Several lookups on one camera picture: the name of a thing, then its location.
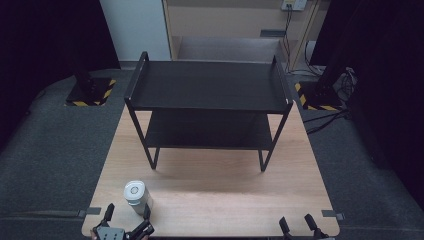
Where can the white power strip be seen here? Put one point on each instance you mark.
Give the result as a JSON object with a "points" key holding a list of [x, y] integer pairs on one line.
{"points": [[295, 4]]}

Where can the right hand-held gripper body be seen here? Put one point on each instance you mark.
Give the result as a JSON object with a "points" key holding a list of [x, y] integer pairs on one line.
{"points": [[321, 237]]}

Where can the light wooden cabinet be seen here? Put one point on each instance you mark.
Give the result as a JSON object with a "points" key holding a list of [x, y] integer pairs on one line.
{"points": [[226, 20]]}

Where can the grey label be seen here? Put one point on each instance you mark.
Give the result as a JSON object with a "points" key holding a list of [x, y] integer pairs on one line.
{"points": [[272, 33]]}

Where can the white panel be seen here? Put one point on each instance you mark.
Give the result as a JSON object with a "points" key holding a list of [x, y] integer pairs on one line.
{"points": [[133, 26]]}

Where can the black two-tier metal shelf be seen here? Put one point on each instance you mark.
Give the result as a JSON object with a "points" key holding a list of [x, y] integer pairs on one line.
{"points": [[206, 85]]}

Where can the black metal stand striped base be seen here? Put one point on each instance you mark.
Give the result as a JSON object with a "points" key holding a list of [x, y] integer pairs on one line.
{"points": [[87, 90], [325, 93]]}

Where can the grey tape strip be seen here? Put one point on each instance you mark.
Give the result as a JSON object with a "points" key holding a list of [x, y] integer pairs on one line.
{"points": [[332, 214], [90, 211]]}

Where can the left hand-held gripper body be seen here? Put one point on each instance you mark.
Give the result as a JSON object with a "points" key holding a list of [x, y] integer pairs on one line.
{"points": [[113, 232]]}

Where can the dark curtain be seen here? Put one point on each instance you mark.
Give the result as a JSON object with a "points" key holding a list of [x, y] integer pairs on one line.
{"points": [[36, 43], [390, 83]]}

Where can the white cylindrical bottle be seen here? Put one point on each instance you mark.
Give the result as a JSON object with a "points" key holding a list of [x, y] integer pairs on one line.
{"points": [[135, 194]]}

